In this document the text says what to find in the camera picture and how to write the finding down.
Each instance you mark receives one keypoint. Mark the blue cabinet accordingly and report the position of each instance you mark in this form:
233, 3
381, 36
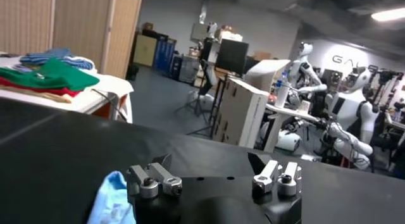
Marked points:
164, 56

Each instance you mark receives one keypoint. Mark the green folded shirt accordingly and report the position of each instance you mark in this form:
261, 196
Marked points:
57, 76

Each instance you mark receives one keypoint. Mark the white curved panel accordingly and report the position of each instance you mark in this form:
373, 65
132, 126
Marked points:
265, 73

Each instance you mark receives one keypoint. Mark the blue striped garment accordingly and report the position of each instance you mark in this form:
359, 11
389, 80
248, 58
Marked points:
47, 58

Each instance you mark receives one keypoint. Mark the white cloth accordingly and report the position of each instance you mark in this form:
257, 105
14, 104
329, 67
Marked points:
110, 84

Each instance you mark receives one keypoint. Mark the white paper cup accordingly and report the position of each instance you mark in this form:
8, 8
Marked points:
305, 106

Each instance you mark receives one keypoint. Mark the ceiling light panel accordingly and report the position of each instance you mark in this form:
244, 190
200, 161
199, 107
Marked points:
389, 14

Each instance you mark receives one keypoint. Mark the clear water bottle blue cap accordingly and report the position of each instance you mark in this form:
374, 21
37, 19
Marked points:
282, 80

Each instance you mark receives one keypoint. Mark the white standing desk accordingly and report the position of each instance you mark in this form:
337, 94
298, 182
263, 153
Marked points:
275, 130

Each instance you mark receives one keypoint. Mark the white side table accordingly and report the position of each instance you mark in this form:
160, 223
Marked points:
85, 100

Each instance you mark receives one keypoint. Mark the light blue t-shirt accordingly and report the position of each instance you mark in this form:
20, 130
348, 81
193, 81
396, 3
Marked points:
112, 200

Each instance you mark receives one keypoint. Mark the beige folded garment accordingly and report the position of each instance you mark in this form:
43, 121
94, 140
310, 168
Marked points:
47, 96

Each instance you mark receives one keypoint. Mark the black monitor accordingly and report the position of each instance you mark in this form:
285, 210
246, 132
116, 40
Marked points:
232, 56

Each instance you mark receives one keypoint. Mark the bamboo folding screen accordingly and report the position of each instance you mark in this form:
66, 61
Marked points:
79, 22

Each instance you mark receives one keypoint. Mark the yellow cabinet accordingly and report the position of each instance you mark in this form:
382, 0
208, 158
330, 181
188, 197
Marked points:
145, 51

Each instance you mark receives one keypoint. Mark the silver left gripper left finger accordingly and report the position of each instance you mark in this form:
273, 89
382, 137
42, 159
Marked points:
158, 177

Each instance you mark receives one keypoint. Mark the black tripod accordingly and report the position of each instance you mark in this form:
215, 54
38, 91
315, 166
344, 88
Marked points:
202, 98

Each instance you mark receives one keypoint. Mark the red folded garment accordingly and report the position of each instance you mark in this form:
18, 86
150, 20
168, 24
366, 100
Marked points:
47, 90

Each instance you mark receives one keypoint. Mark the tall white cardboard box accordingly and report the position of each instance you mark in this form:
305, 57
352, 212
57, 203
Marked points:
243, 114

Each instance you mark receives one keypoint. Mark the white tumbler bottle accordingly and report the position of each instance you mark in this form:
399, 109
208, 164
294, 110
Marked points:
281, 97

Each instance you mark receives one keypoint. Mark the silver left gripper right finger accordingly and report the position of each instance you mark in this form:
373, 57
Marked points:
272, 174

